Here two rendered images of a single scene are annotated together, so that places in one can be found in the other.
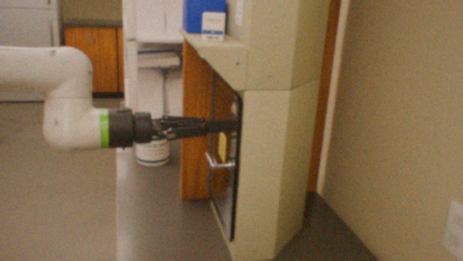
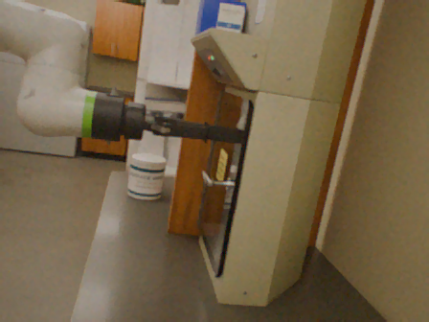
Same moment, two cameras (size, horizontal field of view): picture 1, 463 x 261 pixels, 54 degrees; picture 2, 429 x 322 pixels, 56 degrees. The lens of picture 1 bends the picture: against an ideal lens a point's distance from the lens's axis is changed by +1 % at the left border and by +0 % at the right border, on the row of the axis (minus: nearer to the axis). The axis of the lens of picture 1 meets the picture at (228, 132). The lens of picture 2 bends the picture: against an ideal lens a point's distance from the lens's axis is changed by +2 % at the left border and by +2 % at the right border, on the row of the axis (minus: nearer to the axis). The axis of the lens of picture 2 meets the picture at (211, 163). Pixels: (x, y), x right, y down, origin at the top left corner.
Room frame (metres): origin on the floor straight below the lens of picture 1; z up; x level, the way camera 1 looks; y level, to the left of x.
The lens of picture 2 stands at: (0.20, 0.00, 1.42)
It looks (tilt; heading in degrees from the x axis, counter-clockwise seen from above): 12 degrees down; 3
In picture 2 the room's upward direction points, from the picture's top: 10 degrees clockwise
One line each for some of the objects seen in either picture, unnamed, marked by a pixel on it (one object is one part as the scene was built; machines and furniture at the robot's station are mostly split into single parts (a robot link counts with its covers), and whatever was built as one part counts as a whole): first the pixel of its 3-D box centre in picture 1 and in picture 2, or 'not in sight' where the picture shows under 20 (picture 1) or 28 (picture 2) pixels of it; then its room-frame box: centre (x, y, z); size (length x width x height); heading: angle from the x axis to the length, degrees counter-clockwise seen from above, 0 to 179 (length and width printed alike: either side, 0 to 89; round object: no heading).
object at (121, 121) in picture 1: (121, 126); (110, 115); (0.99, 0.25, 1.31); 0.09 x 0.06 x 0.12; 14
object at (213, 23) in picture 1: (213, 26); (230, 21); (1.11, 0.05, 1.54); 0.05 x 0.05 x 0.06; 88
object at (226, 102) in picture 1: (222, 153); (220, 175); (1.17, 0.01, 1.19); 0.30 x 0.01 x 0.40; 14
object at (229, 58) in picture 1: (208, 56); (219, 60); (1.16, 0.06, 1.46); 0.32 x 0.12 x 0.10; 14
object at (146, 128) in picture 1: (154, 127); (147, 123); (1.01, 0.18, 1.31); 0.09 x 0.08 x 0.07; 104
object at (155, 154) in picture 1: (152, 142); (146, 175); (1.67, 0.30, 1.02); 0.13 x 0.13 x 0.15
